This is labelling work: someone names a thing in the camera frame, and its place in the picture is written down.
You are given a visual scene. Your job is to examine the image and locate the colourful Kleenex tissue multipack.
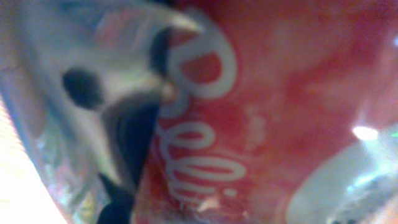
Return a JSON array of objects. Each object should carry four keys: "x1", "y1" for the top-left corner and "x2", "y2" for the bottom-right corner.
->
[{"x1": 0, "y1": 0, "x2": 398, "y2": 224}]

